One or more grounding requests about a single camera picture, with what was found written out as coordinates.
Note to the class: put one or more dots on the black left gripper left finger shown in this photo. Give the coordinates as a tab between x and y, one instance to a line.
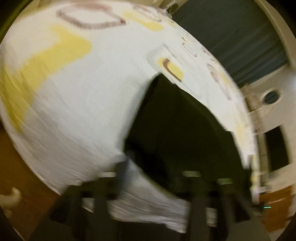
81	212

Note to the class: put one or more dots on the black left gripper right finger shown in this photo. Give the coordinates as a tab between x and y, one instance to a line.
219	211

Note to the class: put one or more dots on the black pants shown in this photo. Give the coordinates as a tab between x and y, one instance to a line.
173	132

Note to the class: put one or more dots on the brown wooden door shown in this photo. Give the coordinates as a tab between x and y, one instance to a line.
278	208

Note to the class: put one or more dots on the black flat television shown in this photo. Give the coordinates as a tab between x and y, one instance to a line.
277	149

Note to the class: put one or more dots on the white vanity dresser with mirror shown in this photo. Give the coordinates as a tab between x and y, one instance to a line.
264	119

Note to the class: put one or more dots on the white patterned bed sheet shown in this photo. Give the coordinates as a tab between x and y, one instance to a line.
73	74

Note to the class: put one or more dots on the dark teal curtain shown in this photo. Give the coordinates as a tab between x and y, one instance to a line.
237	33

